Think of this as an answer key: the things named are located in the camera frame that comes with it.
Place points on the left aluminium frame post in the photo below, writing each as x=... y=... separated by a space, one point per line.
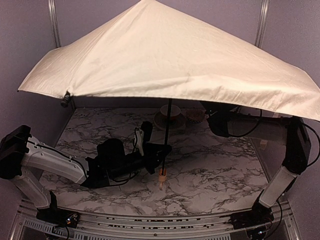
x=54 y=23

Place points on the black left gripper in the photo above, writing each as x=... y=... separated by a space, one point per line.
x=152 y=160

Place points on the beige folding umbrella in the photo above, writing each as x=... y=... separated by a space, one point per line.
x=154 y=51

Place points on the right aluminium frame post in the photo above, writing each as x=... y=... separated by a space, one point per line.
x=262 y=21

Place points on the orange white bowl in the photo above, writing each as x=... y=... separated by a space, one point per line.
x=174 y=111

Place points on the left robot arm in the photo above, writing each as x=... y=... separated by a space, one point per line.
x=112 y=167

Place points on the aluminium front rail base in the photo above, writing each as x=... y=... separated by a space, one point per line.
x=102 y=226

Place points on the red blue patterned bowl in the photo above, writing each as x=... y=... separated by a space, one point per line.
x=195 y=115

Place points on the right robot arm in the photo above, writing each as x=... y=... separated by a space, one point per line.
x=282 y=155

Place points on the grey ringed plate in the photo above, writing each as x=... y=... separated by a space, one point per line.
x=177 y=124

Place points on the aluminium frame post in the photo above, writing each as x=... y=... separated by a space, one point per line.
x=54 y=23
x=262 y=21

